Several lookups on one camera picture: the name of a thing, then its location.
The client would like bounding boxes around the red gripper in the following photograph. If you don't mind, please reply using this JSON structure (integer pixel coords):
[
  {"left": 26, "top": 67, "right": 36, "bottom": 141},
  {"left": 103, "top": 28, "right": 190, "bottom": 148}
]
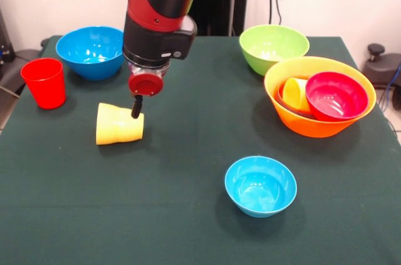
[{"left": 127, "top": 70, "right": 165, "bottom": 120}]

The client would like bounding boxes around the orange-yellow cup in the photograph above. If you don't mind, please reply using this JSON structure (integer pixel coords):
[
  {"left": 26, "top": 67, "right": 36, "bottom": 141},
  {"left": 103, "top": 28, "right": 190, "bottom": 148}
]
[{"left": 118, "top": 107, "right": 145, "bottom": 143}]

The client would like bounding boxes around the yellow cup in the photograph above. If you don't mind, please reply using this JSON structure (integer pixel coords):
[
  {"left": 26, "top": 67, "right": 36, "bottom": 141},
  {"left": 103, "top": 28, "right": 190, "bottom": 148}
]
[
  {"left": 95, "top": 102, "right": 122, "bottom": 146},
  {"left": 283, "top": 77, "right": 313, "bottom": 112}
]

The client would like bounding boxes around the large blue bowl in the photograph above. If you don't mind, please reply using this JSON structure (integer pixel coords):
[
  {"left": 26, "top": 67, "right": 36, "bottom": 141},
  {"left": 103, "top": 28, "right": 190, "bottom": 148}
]
[{"left": 55, "top": 25, "right": 125, "bottom": 81}]

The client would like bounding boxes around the red cup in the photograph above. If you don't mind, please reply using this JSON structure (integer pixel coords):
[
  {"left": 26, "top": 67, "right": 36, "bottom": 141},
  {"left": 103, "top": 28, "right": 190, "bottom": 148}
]
[{"left": 20, "top": 58, "right": 67, "bottom": 110}]

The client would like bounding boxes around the small light blue bowl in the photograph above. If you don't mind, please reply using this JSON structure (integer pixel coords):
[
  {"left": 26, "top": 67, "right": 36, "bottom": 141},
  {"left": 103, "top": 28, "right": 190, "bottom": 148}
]
[{"left": 224, "top": 155, "right": 298, "bottom": 219}]

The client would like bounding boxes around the large orange-yellow bowl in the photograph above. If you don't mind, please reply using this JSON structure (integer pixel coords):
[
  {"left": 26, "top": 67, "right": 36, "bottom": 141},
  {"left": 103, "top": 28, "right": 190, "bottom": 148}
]
[{"left": 264, "top": 56, "right": 377, "bottom": 138}]

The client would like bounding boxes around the small magenta bowl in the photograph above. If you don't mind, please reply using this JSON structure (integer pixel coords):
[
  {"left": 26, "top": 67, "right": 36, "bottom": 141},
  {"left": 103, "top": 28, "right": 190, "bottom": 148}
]
[{"left": 305, "top": 71, "right": 369, "bottom": 122}]

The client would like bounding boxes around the dark green tablecloth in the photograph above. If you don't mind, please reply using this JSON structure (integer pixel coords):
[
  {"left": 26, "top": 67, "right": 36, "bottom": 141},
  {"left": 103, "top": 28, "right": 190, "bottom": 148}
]
[{"left": 0, "top": 35, "right": 401, "bottom": 265}]

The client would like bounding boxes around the large green bowl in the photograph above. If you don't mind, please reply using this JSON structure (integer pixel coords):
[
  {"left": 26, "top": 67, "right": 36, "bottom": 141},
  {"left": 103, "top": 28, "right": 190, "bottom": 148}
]
[{"left": 239, "top": 24, "right": 311, "bottom": 76}]

